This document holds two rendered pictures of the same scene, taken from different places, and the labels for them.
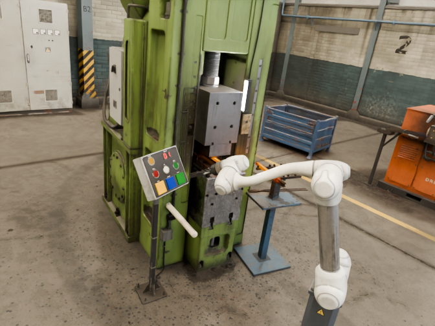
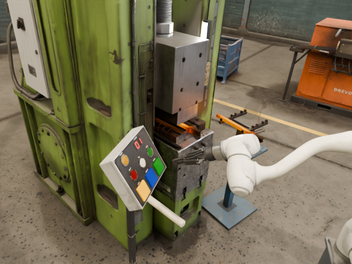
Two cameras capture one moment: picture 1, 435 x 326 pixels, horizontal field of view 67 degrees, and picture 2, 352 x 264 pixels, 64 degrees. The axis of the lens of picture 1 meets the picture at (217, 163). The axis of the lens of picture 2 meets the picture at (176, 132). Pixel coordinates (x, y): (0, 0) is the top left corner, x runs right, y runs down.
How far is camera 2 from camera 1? 0.98 m
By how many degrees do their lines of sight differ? 16
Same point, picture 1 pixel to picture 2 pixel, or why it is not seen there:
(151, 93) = (86, 54)
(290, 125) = not seen: hidden behind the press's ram
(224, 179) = (245, 177)
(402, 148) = (312, 63)
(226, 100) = (193, 53)
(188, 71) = (142, 21)
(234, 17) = not seen: outside the picture
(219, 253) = (191, 217)
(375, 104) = (261, 19)
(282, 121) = not seen: hidden behind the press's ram
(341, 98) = (230, 17)
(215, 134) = (183, 98)
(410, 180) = (319, 91)
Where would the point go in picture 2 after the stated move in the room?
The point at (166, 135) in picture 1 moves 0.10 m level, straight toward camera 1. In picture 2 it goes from (123, 111) to (128, 119)
